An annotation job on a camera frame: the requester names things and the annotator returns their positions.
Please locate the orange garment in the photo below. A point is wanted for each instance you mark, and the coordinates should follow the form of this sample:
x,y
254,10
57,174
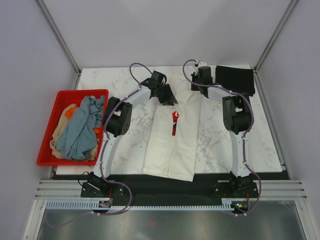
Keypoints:
x,y
69,113

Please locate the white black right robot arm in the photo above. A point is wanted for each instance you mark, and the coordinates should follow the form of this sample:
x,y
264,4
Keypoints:
x,y
237,115

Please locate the light blue t-shirt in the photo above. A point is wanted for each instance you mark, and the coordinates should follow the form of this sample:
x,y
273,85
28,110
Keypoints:
x,y
78,137

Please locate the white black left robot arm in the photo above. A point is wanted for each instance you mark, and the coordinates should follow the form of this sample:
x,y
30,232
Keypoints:
x,y
118,115

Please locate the left aluminium frame post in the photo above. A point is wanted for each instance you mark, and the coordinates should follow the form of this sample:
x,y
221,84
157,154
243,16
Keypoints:
x,y
57,34

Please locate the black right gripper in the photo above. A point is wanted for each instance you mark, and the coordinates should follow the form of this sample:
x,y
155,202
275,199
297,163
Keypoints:
x,y
194,76

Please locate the red plastic bin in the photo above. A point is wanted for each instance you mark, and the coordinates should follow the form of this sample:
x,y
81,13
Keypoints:
x,y
63,99

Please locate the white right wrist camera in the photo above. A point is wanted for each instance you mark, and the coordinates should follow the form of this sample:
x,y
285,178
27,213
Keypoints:
x,y
199,64

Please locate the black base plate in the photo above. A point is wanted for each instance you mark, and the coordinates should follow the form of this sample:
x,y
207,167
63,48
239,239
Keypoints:
x,y
137,189

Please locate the folded black t-shirt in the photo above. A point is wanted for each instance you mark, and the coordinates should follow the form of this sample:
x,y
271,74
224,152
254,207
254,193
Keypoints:
x,y
236,79

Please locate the aluminium frame post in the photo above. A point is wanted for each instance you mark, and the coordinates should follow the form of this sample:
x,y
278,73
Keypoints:
x,y
276,33
57,34

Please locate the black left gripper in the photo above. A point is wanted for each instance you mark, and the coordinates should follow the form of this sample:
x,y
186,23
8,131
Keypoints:
x,y
169,98

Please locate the white t-shirt red print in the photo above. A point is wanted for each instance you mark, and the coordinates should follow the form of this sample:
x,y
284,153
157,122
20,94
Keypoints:
x,y
173,140

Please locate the beige t-shirt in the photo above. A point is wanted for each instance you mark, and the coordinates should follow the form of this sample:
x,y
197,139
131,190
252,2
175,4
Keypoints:
x,y
62,123

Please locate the white slotted cable duct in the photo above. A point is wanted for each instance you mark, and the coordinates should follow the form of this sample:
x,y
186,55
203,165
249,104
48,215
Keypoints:
x,y
98,205

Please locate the right aluminium frame post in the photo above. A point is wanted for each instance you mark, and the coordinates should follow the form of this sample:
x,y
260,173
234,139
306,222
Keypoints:
x,y
276,33

